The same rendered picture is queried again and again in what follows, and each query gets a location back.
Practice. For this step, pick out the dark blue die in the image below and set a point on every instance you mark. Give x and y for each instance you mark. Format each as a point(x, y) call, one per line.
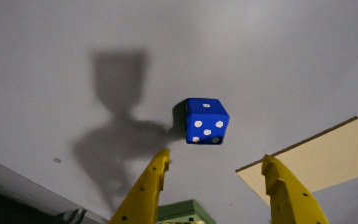
point(206, 121)

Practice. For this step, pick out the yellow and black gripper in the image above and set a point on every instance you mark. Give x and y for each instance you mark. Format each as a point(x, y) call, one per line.
point(290, 201)

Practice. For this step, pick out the tan flat mat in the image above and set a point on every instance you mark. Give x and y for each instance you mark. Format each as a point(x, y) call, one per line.
point(323, 160)

